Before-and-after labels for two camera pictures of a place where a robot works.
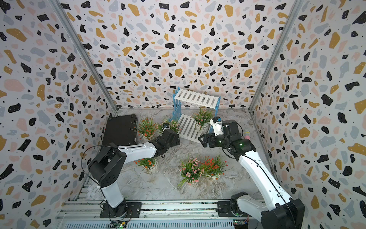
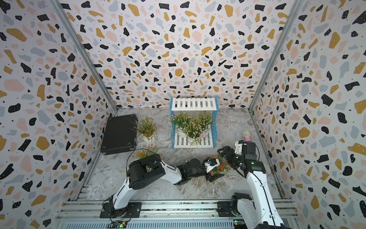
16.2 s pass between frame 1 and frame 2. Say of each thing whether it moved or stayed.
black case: stayed
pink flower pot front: moved
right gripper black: moved
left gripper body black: moved
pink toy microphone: stayed
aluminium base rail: stayed
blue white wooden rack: moved
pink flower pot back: moved
